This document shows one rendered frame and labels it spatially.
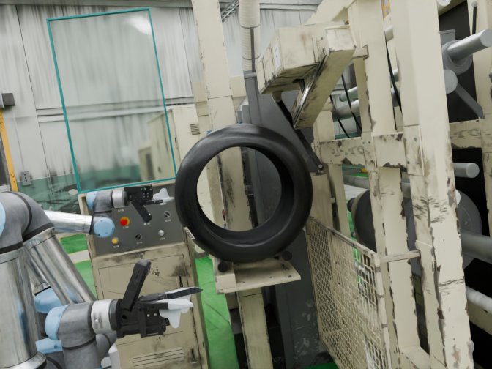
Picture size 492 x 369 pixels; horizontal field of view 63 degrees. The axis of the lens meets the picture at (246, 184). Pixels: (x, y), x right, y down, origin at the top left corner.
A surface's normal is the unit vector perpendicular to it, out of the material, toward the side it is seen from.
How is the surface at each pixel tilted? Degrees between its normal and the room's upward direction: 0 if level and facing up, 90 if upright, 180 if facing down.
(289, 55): 90
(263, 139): 80
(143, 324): 82
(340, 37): 72
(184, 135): 90
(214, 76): 90
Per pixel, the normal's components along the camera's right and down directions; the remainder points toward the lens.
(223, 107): 0.11, 0.07
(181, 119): 0.43, 0.02
